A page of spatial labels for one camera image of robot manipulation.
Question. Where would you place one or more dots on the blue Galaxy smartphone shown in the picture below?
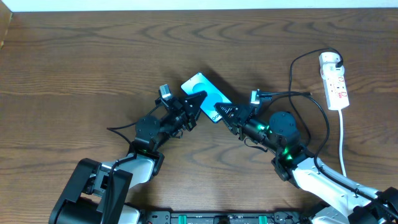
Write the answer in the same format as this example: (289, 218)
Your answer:
(198, 83)

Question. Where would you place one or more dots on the white USB charger adapter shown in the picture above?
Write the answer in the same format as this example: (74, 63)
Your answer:
(330, 60)

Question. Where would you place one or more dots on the white power strip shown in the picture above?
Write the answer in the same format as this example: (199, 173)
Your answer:
(335, 87)

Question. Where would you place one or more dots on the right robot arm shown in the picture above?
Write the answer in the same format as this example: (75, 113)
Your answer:
(345, 201)

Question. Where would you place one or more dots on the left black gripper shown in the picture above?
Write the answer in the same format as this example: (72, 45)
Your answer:
(187, 115)

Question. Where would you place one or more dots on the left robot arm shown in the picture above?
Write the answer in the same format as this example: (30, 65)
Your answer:
(96, 191)

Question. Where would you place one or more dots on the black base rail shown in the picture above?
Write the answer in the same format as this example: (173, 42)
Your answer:
(167, 217)

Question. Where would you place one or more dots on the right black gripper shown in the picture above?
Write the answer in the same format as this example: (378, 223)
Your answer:
(237, 118)

